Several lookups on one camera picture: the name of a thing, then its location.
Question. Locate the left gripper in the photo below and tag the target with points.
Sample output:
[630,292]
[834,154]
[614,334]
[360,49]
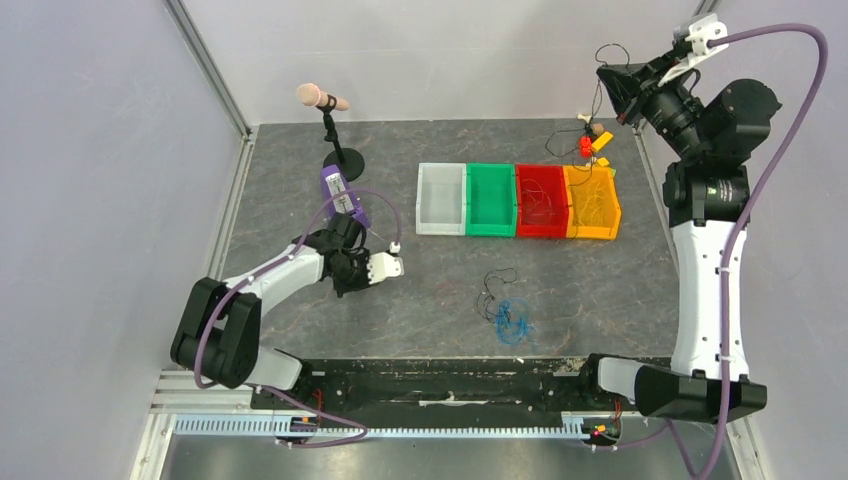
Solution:
[363,281]

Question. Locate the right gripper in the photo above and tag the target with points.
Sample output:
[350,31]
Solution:
[636,97]

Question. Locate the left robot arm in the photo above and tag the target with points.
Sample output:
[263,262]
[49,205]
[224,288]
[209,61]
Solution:
[218,333]

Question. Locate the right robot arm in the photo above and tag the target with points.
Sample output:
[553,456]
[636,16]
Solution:
[705,192]

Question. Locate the yellow toy block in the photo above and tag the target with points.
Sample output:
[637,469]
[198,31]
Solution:
[601,141]

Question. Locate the purple metronome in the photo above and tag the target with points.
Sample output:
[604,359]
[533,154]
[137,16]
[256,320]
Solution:
[334,184]

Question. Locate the red toy block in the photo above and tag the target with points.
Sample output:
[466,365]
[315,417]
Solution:
[585,146]

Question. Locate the black microphone stand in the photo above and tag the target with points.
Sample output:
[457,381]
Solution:
[349,161]

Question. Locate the white plastic bin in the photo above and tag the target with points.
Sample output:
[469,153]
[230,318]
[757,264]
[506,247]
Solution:
[441,199]

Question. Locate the yellow plastic bin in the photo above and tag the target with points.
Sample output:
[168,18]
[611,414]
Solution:
[594,209]

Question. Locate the red plastic bin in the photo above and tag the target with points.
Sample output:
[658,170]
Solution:
[543,205]

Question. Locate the green plastic bin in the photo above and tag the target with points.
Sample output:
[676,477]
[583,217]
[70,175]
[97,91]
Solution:
[491,200]

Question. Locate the pink microphone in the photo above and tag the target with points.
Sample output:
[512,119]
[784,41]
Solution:
[310,95]

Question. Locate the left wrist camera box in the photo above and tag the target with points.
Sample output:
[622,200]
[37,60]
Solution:
[382,266]

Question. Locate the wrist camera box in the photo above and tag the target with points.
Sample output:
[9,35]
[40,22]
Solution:
[382,266]
[694,38]

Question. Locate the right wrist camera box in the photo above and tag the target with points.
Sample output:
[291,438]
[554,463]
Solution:
[694,38]

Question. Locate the white comb cable duct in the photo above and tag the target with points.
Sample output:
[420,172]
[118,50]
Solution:
[271,425]

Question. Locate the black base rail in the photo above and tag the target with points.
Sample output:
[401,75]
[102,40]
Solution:
[448,393]

